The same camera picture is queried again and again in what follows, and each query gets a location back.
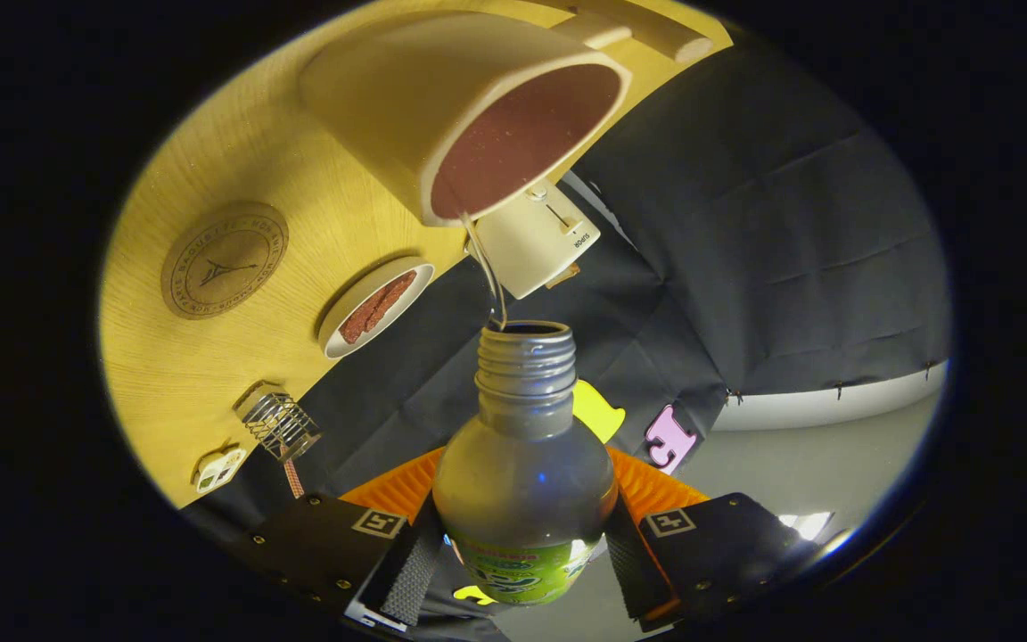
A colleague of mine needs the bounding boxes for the white divided dish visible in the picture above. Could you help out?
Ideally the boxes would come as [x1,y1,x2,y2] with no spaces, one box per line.
[193,444,249,495]

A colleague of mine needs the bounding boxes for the red meat slices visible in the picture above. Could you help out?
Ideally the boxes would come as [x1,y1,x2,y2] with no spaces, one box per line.
[338,271,417,345]

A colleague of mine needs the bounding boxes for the silver juice bottle green label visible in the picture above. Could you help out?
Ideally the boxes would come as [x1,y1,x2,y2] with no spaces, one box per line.
[431,319,618,607]

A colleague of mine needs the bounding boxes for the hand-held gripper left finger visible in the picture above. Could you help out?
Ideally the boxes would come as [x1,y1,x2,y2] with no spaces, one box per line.
[210,446,445,632]

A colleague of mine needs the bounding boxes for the cream toaster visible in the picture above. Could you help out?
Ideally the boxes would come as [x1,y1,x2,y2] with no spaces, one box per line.
[469,178,602,300]

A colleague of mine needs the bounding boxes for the small white plate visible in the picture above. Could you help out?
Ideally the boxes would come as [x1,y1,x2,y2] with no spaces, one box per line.
[317,257,436,360]

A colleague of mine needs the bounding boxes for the wooden table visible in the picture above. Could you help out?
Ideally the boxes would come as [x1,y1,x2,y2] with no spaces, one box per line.
[99,0,735,509]

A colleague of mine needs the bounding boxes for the round wooden coaster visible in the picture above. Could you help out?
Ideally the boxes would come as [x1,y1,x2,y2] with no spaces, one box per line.
[160,202,290,320]

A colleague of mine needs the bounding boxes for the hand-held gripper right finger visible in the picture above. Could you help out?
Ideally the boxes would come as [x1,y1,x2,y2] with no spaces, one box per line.
[604,446,844,632]

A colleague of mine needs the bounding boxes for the cream cup with wooden handle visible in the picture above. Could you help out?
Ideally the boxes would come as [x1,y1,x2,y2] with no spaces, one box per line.
[300,0,715,228]

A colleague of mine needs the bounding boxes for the metal wire basket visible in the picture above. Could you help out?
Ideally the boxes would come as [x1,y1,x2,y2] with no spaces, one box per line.
[234,382,322,463]

